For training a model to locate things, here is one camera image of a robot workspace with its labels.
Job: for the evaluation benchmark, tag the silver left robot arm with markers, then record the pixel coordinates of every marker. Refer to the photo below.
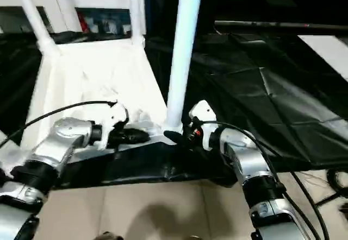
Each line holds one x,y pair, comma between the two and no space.
62,136

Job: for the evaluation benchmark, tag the white plastic table top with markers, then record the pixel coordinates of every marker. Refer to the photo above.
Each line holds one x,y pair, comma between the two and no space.
95,74

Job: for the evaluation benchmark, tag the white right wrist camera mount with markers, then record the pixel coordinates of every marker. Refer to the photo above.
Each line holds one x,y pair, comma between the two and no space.
204,112

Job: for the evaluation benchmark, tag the white cup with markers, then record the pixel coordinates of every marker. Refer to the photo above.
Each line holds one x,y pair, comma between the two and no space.
125,28
95,27

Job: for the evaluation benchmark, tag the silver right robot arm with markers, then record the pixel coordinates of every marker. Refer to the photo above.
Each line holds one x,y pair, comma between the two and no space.
250,158

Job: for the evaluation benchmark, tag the black mat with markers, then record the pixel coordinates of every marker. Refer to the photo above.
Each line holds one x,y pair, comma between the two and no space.
258,101

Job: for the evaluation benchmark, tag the black stand rod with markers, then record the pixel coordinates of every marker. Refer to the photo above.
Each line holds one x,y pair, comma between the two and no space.
331,198

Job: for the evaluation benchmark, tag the dark metal rod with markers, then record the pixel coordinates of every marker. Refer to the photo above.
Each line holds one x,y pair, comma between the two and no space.
272,24

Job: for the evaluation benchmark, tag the white plastic table leg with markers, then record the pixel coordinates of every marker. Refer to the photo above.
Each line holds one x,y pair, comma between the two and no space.
136,9
5,138
185,47
35,14

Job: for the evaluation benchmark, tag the white flat panel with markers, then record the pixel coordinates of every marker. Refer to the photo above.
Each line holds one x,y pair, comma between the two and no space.
329,55

